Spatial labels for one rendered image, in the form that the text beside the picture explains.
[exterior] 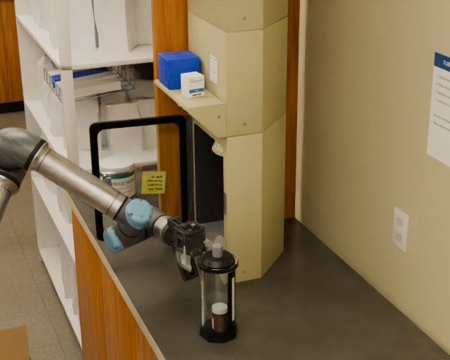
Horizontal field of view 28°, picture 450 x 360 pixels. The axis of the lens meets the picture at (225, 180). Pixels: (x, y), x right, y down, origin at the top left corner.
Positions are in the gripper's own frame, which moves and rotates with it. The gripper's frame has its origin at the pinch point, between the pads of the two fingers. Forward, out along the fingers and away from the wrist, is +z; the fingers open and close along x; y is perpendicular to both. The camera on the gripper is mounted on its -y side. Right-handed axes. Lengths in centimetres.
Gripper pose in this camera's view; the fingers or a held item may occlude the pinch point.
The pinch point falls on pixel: (213, 265)
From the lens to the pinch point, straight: 240.9
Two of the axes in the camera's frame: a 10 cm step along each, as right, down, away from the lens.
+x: 8.1, -2.3, 5.5
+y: -0.1, -9.3, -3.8
